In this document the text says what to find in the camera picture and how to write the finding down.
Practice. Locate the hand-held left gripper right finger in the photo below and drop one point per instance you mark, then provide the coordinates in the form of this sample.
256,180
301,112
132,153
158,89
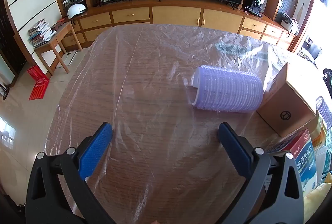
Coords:
234,151

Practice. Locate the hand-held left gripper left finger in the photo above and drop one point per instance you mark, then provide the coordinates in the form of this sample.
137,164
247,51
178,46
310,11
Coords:
94,151

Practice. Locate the blue and white medicine box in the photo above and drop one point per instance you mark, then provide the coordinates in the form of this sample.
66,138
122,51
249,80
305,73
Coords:
304,159

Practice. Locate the brown cardboard box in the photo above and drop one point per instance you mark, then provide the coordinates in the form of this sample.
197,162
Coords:
288,99

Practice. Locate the yellow tin can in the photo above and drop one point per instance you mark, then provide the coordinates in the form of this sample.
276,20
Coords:
321,141

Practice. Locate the red bag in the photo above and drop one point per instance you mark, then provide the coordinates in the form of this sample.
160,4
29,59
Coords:
39,84

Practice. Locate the white bathroom scale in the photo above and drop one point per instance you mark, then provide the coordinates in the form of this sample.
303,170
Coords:
68,58

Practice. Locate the small wooden side table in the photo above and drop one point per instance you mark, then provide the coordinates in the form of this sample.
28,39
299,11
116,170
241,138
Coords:
61,32

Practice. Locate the stack of books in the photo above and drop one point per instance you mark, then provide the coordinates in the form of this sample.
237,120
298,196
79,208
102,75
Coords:
41,32

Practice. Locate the white basket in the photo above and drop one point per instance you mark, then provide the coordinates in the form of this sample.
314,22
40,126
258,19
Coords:
289,23

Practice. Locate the white helmet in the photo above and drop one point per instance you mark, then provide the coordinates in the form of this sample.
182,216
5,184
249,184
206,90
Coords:
76,10

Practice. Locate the wooden television cabinet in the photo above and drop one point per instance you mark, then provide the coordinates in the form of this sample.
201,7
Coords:
176,15

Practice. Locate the black coffee machine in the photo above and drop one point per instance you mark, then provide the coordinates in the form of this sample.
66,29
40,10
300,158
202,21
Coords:
256,5

